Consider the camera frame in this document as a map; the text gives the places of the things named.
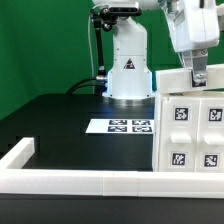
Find white sheet with four tags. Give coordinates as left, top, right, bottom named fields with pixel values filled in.
left=86, top=119, right=154, bottom=134

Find white U-shaped table fence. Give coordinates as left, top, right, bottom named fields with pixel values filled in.
left=0, top=138, right=224, bottom=199

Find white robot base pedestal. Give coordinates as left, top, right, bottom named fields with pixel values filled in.
left=91, top=0, right=156, bottom=108

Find black camera on mount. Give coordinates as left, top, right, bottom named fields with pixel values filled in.
left=90, top=2, right=142, bottom=82

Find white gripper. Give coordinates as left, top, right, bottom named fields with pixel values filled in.
left=163, top=0, right=220, bottom=87

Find black cables at base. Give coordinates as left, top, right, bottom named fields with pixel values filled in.
left=65, top=77, right=108, bottom=96

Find white cabinet body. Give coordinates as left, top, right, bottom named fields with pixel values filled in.
left=152, top=91, right=224, bottom=173

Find white box with tags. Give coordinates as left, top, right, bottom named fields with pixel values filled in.
left=155, top=64, right=224, bottom=94

